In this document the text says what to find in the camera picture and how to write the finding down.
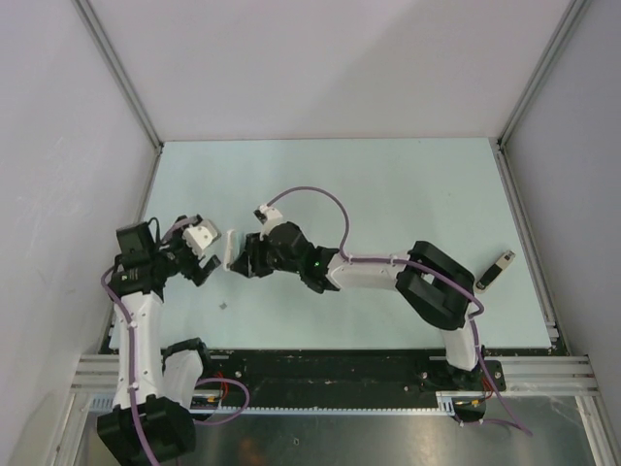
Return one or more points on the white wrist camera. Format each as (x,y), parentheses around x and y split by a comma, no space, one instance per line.
(268,216)
(199,234)

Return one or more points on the aluminium frame rail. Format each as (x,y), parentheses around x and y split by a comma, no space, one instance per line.
(515,375)

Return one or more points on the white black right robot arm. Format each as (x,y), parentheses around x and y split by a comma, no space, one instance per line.
(438,288)

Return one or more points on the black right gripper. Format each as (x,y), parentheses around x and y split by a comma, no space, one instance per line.
(250,261)

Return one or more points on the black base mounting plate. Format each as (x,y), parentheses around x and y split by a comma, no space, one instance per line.
(340,381)

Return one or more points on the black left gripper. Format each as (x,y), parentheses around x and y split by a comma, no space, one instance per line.
(194,272)

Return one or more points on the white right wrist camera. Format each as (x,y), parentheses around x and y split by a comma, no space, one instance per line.
(268,216)

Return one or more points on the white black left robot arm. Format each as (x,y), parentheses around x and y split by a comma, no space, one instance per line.
(150,421)

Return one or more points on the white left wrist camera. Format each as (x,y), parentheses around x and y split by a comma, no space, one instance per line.
(199,234)

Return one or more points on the light blue staple box sleeve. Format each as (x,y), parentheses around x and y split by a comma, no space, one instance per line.
(231,250)

